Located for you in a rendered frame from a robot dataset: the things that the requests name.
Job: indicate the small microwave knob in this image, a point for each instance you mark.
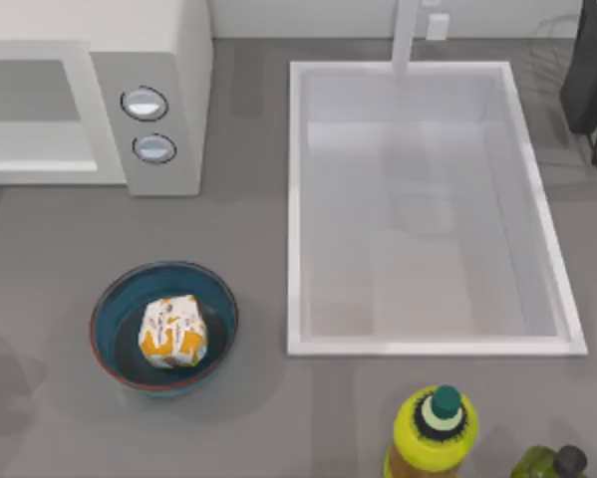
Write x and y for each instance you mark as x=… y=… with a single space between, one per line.
x=154 y=148

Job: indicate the dark green bottle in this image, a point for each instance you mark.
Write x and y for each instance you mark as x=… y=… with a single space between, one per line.
x=542 y=465

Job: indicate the tall white tap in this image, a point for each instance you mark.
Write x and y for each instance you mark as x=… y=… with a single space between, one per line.
x=405 y=35

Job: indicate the blue bowl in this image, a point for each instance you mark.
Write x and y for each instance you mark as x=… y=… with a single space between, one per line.
x=123 y=309

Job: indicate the pale microwave oven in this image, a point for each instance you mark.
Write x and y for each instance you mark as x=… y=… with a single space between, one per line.
x=178 y=60

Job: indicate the white sink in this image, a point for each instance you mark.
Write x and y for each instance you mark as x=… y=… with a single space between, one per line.
x=417 y=209

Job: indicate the yellow-green bottle with teal cap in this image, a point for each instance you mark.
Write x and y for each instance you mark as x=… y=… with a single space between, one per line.
x=435 y=433

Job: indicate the large microwave knob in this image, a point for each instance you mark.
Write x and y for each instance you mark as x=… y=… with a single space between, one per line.
x=144 y=102

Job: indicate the white and orange wrapped burger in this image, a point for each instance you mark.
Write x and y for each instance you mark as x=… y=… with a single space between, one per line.
x=171 y=331

